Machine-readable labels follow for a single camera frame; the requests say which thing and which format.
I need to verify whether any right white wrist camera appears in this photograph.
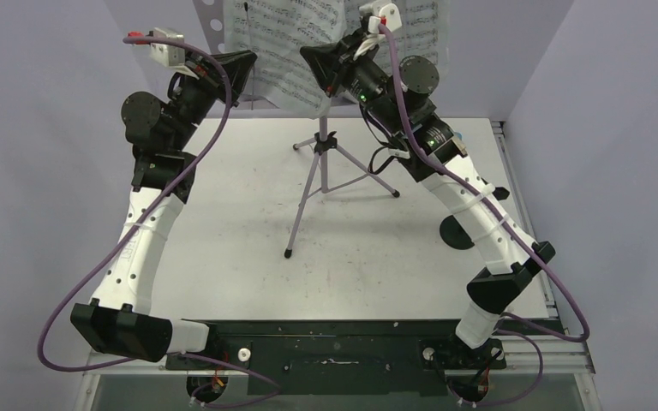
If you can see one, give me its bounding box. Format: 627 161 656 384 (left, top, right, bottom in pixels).
353 0 402 60

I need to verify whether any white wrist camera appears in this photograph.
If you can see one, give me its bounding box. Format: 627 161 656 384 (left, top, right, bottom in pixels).
353 0 402 60
127 27 198 79

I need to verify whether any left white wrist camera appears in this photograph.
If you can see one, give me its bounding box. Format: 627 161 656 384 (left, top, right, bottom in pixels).
127 27 198 79

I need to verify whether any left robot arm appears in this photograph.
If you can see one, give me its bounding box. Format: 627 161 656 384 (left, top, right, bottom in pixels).
70 51 257 369

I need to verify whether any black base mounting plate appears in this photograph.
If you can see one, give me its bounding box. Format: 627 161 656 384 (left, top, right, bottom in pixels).
163 319 537 396

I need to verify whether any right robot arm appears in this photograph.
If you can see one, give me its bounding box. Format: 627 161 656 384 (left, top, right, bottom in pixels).
300 30 555 367

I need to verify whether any lilac perforated music stand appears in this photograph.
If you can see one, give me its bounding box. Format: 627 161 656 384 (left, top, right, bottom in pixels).
192 0 449 259

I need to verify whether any black microphone desk stand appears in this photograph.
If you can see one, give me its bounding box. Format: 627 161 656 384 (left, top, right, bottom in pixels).
439 195 482 250

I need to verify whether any sheet music page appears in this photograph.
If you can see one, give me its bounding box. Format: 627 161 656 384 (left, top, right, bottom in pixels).
338 0 451 78
223 0 347 118

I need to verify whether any aluminium rail frame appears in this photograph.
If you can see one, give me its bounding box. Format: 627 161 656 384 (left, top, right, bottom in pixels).
73 336 602 410

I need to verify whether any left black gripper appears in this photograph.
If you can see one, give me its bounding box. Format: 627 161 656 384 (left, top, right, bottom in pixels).
169 48 257 152

